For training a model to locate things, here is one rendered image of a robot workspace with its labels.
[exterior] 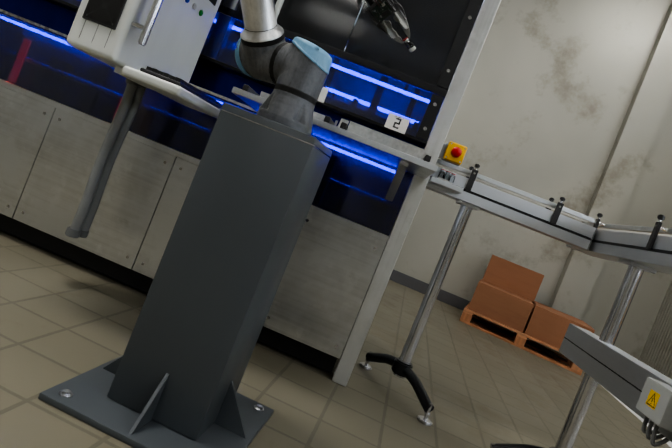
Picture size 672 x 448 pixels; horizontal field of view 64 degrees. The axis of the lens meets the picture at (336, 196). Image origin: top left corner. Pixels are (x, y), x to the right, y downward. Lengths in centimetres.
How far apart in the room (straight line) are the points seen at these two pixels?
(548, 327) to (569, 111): 237
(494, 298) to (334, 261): 322
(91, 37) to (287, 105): 72
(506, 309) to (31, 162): 401
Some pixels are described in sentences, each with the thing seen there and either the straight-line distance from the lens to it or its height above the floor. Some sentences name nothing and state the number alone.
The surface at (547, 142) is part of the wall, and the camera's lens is 620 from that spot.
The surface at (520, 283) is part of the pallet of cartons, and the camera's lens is 553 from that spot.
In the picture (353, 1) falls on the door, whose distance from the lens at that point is 225.
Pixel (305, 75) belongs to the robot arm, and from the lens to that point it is 138.
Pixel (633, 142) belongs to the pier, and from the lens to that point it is 631.
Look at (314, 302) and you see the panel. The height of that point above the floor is 25.
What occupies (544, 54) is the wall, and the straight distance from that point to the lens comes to 639.
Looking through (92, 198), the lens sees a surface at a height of 34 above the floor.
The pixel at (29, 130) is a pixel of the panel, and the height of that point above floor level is 45.
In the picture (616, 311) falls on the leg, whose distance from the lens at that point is 211.
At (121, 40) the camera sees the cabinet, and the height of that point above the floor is 87.
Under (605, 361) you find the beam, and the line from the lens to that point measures 201.
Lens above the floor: 69
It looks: 1 degrees down
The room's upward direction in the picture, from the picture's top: 22 degrees clockwise
